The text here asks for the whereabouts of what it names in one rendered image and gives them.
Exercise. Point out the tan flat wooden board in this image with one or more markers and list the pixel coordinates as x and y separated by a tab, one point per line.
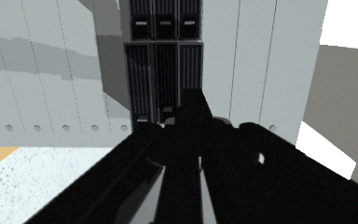
6	151

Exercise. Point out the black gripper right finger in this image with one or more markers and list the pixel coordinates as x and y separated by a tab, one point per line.
289	179

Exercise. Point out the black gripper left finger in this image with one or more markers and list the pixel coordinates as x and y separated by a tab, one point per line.
113	189

